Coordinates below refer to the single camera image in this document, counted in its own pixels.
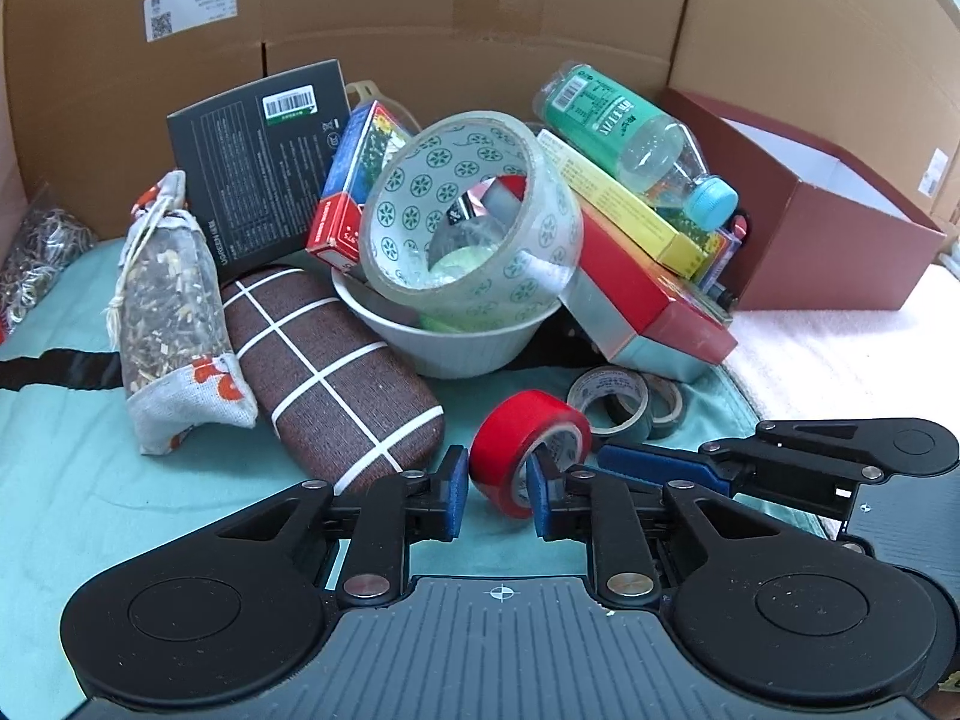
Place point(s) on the green label plastic bottle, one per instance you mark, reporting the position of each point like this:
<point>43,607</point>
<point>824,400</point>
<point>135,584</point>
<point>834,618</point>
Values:
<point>600,109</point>

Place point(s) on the brown cardboard backdrop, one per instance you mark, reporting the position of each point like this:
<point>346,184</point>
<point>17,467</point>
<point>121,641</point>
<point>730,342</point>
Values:
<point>487,0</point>

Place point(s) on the light green round object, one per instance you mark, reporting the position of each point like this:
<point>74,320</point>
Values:
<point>454,262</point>

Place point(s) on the white shipping label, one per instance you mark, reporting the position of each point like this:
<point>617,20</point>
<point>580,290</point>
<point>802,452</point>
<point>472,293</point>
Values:
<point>191,4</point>
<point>934,172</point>

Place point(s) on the red and silver box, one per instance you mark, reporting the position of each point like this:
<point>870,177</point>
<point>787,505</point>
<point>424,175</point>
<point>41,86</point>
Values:
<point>637,277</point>

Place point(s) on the dark red cardboard box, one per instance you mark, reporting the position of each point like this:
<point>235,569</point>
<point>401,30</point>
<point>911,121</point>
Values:
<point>825,255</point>

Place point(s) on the white bowl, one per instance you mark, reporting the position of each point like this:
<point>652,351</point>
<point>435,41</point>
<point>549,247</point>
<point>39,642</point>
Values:
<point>457,349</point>

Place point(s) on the small dark tape roll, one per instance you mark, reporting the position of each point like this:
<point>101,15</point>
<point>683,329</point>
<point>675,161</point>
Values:
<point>600,386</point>
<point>664,412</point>

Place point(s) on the bag of rubber bands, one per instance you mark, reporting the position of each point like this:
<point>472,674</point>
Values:
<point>37,255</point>

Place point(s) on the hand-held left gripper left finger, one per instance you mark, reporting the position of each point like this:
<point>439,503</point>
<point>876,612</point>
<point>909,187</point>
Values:
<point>454,499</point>

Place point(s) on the blue colourful box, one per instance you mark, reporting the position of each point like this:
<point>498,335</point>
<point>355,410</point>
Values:
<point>709,255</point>

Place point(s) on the brown checked glasses case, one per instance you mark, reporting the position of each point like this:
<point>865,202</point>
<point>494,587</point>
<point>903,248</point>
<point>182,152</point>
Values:
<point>322,367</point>

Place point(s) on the clear green-patterned tape roll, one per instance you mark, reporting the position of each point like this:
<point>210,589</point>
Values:
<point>405,214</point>

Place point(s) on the black marker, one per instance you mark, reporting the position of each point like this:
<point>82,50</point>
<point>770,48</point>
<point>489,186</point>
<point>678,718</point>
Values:
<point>721,296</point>

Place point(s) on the yellow box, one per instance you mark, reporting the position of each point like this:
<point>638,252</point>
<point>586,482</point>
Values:
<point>622,202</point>

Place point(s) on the blue red card pack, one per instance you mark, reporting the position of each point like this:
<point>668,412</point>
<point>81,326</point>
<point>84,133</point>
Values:
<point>360,157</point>

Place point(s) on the teal cloth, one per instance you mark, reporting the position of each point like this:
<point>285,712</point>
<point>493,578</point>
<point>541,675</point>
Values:
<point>112,510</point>

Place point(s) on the black product box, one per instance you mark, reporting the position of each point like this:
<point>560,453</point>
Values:
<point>247,165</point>

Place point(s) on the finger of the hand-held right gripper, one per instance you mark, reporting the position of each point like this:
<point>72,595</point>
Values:
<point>675,476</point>
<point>652,456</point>

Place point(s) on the red tape roll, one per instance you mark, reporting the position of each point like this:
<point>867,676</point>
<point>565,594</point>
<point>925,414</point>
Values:
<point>517,420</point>

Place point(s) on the cloth herb sachet bag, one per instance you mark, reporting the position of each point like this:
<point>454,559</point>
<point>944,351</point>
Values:
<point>169,300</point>

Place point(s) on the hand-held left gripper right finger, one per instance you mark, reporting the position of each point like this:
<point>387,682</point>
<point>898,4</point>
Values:
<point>537,502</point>

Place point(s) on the small red black object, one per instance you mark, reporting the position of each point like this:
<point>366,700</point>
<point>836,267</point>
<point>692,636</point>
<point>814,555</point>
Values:
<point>739,226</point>

